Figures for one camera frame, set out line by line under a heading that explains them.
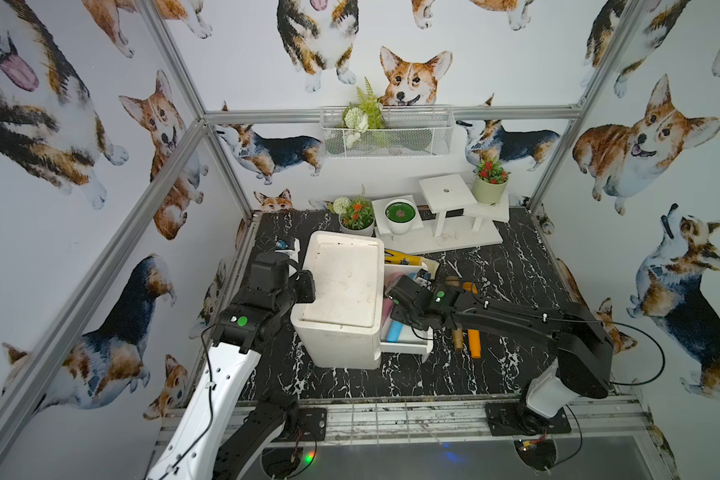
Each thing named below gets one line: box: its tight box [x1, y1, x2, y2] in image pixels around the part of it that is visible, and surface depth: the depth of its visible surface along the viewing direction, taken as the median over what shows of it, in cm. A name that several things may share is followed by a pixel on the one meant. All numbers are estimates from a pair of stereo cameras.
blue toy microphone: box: [386, 320, 404, 343], surface depth 80 cm
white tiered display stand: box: [371, 173, 509, 255], surface depth 105 cm
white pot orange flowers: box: [326, 184, 375, 237], surface depth 105 cm
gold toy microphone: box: [451, 328, 464, 350], surface depth 88 cm
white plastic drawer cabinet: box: [290, 232, 385, 369], surface depth 75 cm
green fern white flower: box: [342, 76, 385, 149], surface depth 84 cm
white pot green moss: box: [384, 198, 417, 235], surface depth 92 cm
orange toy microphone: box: [468, 329, 481, 359], surface depth 86 cm
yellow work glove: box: [384, 250, 423, 265], surface depth 106 cm
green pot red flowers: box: [472, 156, 511, 206], surface depth 98 cm
